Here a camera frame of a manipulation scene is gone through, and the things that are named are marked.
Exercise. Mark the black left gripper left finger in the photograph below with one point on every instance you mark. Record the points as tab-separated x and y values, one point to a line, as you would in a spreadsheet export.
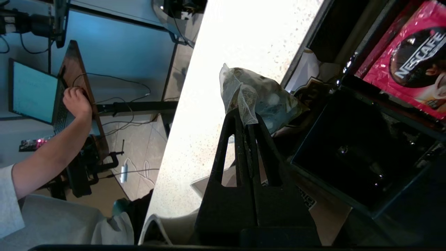
223	209

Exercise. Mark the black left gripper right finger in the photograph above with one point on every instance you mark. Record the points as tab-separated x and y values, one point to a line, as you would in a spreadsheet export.
282	212

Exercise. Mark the grey tea bag packets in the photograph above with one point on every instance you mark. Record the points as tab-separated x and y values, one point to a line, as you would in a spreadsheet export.
264	94

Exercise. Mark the black compartment organizer box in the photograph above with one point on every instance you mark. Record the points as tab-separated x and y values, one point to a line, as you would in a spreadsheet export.
348	150

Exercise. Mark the white power strip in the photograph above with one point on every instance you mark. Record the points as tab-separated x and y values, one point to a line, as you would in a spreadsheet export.
124	173

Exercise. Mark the person in grey t-shirt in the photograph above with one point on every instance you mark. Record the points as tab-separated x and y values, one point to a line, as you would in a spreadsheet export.
52	209

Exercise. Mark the red coffee sachet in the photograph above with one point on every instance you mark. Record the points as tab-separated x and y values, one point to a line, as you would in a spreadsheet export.
411	59

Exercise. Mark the brown wooden desk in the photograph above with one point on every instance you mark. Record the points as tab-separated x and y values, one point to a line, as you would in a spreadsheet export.
75	69

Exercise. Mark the black laptop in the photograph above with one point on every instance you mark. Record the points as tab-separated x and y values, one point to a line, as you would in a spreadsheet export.
33	92

